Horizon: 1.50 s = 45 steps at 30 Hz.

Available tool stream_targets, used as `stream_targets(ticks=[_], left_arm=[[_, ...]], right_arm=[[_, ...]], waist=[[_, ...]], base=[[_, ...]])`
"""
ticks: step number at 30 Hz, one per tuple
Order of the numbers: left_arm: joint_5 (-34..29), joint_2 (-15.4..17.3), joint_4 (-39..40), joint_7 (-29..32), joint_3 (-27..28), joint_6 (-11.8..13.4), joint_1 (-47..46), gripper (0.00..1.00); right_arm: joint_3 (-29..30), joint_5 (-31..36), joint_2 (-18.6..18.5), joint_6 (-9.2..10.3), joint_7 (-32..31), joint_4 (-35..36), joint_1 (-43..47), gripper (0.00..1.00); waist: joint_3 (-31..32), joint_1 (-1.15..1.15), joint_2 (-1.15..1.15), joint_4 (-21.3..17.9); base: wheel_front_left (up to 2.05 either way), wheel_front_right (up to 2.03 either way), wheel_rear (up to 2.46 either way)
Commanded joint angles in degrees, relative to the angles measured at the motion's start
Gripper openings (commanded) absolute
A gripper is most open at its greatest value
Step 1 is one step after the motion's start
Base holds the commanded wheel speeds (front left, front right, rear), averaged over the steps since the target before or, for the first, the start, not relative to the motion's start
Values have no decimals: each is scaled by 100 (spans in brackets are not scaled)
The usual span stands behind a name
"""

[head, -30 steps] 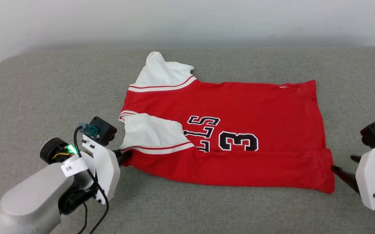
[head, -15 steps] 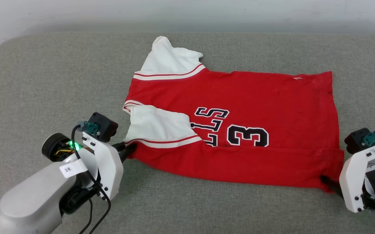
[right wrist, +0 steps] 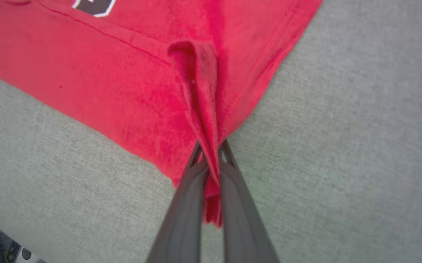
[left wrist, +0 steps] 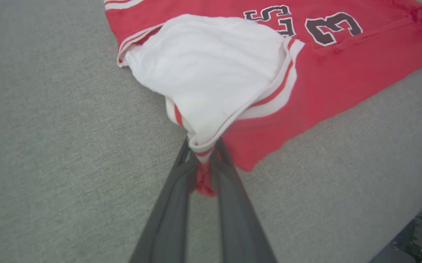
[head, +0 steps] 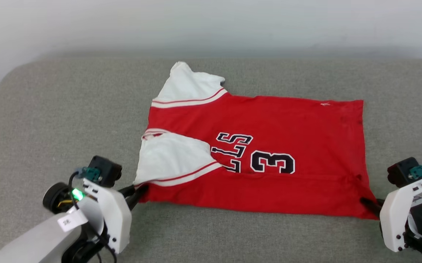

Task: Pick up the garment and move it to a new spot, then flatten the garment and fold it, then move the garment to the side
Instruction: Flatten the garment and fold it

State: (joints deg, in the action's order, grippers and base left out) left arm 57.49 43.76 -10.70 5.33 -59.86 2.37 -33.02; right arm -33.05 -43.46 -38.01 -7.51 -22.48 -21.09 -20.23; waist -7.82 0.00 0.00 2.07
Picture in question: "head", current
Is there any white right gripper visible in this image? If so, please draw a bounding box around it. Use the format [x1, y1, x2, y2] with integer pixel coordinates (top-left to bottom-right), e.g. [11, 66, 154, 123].
[360, 178, 422, 253]

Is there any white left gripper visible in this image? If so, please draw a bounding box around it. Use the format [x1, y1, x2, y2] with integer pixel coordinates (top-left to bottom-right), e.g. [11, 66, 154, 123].
[83, 178, 149, 255]

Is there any red white basketball jersey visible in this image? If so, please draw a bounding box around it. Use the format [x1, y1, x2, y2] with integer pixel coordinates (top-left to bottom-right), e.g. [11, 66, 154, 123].
[133, 61, 379, 220]

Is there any white paper label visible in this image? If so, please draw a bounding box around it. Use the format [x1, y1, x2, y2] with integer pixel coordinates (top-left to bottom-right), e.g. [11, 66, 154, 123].
[57, 209, 88, 233]

